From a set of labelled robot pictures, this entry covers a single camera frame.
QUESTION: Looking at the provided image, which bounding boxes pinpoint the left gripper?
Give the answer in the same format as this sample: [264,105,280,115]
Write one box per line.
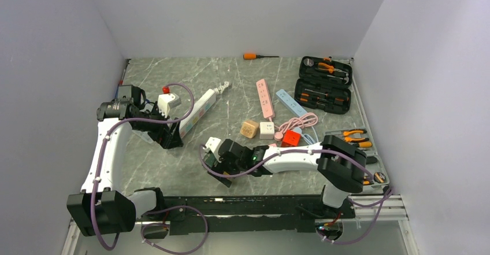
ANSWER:
[133,102,183,149]

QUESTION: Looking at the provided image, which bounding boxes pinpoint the beige cube socket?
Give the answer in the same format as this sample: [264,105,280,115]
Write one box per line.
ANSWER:
[240,120,259,139]

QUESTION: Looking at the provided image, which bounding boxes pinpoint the white cube socket top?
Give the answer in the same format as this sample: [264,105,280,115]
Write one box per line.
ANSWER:
[259,121,275,140]

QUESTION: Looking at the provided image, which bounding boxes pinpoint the pink power strip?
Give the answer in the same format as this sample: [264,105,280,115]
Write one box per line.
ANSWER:
[256,79,274,120]

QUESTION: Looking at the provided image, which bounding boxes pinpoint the red cube socket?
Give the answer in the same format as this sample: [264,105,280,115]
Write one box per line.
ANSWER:
[281,130,301,147]

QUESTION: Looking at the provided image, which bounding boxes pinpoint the white long power strip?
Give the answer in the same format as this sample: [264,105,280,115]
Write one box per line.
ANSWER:
[179,89,218,138]

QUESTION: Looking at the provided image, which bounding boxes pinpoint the white cable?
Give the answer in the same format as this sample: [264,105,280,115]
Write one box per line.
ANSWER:
[214,80,232,95]

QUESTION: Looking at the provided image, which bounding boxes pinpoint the light blue power strip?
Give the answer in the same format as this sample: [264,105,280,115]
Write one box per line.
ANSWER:
[276,89,307,117]

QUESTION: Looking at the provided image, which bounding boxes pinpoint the pink cable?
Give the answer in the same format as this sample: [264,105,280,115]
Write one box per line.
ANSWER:
[274,112,319,142]

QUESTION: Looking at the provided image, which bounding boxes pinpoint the black tool case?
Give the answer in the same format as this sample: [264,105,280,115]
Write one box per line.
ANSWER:
[294,56,353,114]

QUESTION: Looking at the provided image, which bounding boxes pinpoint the grey tool case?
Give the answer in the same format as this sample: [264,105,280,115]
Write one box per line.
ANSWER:
[324,126,389,191]

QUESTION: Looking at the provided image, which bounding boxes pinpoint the dark green cube socket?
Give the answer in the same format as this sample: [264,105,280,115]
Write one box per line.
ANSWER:
[204,153,216,168]

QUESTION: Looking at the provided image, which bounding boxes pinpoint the clear plastic parts box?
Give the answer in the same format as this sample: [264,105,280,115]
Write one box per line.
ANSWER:
[132,130,154,144]

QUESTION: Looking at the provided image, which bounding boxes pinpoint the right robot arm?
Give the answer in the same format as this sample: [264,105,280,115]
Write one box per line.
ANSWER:
[198,135,374,217]

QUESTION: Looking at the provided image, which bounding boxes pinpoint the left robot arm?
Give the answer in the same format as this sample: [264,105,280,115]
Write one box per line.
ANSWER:
[66,85,183,236]

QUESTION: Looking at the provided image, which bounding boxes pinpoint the red blue pen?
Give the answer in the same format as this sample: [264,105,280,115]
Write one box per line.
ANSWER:
[114,70,125,98]

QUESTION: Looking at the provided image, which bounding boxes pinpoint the orange pliers in grey case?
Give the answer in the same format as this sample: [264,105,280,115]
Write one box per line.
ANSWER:
[338,129,370,143]

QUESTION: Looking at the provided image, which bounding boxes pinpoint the orange pliers in black case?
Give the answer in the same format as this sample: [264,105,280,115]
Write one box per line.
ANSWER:
[317,62,335,73]

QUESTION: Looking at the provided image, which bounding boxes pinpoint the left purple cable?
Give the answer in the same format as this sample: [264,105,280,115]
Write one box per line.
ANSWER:
[90,83,209,255]

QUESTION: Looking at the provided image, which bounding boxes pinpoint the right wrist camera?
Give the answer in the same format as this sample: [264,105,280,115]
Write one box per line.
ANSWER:
[205,137,222,158]

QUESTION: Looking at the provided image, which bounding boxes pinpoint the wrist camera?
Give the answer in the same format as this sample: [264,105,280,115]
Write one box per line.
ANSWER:
[156,86,181,117]
[205,137,222,158]

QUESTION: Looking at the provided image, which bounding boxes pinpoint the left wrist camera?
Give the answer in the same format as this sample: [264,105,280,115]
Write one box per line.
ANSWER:
[156,86,181,117]

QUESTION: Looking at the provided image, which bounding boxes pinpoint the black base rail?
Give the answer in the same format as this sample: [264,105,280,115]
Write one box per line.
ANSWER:
[136,194,355,235]

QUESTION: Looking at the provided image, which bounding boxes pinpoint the orange handled screwdriver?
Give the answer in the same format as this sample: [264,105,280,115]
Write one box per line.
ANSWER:
[243,53,278,60]

